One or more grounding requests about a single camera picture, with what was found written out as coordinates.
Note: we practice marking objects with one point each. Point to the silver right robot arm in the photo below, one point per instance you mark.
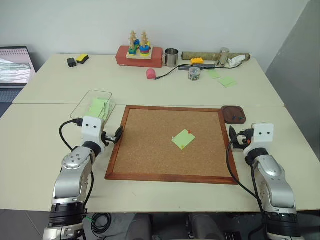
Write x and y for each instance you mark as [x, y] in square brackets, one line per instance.
[275, 182]

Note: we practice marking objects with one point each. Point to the pile of green notes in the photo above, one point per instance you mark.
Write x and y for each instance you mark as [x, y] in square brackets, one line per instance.
[97, 106]

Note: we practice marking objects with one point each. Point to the brown wooden dish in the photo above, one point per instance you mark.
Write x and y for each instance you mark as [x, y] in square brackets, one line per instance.
[228, 112]

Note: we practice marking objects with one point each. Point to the crumpled white cloth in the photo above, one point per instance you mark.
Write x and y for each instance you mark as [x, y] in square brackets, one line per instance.
[235, 61]

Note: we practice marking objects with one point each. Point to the grey flat usb hub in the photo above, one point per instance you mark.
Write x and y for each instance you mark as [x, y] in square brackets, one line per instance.
[205, 65]

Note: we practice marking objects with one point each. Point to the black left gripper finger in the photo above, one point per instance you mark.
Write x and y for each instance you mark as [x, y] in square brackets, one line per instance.
[121, 130]
[117, 137]

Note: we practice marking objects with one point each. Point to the black usb hub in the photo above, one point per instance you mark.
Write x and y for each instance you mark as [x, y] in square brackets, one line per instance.
[185, 67]

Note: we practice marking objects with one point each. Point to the black yellow device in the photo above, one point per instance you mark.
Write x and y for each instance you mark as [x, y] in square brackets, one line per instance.
[82, 58]

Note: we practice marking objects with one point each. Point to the large green sticky note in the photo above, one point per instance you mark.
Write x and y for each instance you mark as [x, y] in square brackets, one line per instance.
[227, 82]

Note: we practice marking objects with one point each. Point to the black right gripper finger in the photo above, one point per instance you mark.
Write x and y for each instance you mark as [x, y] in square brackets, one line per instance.
[237, 149]
[232, 132]

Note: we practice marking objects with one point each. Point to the small dark blue block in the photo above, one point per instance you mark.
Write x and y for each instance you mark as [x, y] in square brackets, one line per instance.
[234, 117]

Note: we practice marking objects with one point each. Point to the red rectangular box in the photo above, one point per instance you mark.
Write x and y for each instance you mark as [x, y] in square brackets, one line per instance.
[156, 58]

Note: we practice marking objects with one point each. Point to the yellow toy brick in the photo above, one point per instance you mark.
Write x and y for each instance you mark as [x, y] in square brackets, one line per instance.
[197, 60]

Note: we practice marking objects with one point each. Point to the clear jar of pins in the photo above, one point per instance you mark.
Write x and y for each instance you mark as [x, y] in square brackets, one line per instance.
[194, 74]

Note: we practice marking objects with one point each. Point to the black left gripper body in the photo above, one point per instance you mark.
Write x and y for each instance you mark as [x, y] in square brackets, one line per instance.
[108, 137]

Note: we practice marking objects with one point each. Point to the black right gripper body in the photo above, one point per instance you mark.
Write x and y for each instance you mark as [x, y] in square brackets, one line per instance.
[246, 140]

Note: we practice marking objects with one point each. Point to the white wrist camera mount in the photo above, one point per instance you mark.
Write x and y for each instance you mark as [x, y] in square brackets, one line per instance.
[91, 128]
[262, 135]

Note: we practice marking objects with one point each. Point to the steel tumbler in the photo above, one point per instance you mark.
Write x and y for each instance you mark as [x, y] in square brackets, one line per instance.
[222, 57]

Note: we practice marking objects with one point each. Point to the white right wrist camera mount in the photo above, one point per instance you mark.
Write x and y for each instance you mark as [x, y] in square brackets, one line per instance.
[262, 135]

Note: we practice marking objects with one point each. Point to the grey laptop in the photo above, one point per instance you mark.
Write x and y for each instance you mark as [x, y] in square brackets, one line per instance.
[12, 65]

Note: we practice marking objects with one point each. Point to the steel mug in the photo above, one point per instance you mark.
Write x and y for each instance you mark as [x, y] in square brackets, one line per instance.
[172, 58]

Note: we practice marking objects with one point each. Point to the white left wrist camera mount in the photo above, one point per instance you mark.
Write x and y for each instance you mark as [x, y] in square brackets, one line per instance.
[91, 128]

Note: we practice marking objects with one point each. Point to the clear plastic tray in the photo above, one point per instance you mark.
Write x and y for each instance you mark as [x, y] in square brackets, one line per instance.
[83, 103]

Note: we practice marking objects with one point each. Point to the dark rounded shape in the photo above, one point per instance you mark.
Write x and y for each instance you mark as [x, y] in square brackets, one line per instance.
[206, 227]

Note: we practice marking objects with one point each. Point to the wood framed cork board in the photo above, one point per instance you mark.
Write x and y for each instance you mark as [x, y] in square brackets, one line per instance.
[150, 152]

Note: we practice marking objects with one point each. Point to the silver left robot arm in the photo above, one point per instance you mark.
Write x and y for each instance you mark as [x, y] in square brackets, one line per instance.
[72, 180]

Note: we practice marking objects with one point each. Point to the black power adapter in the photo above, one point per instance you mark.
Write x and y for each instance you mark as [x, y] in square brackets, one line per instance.
[72, 62]

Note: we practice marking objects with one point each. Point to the green paper note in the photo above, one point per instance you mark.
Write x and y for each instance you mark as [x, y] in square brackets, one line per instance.
[183, 139]

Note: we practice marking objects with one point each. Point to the pink round block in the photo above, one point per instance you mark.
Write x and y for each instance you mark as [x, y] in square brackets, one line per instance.
[151, 74]

